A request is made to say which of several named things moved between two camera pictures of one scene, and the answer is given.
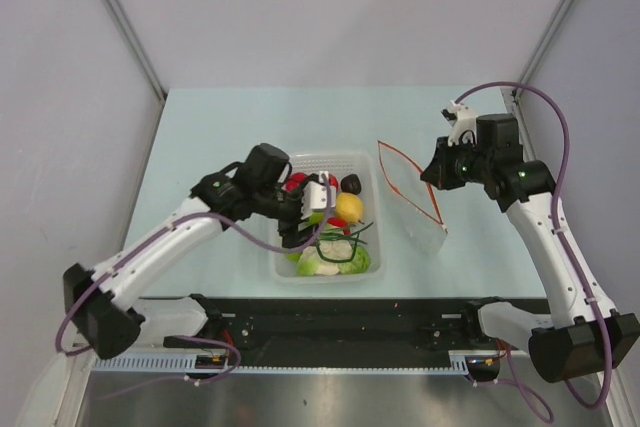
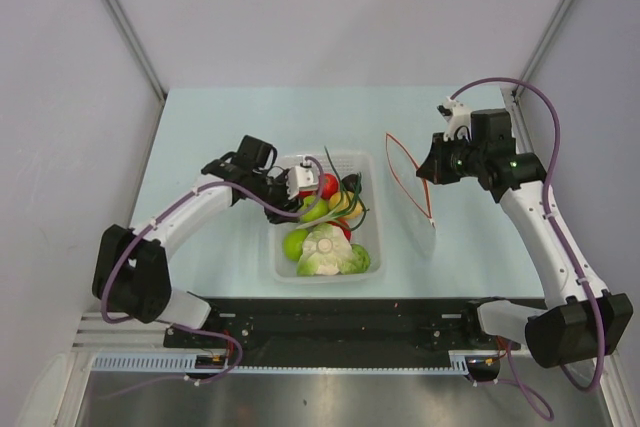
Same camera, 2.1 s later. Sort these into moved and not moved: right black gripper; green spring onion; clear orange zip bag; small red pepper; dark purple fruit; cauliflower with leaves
Moved: clear orange zip bag; green spring onion
Not moved: dark purple fruit; small red pepper; right black gripper; cauliflower with leaves
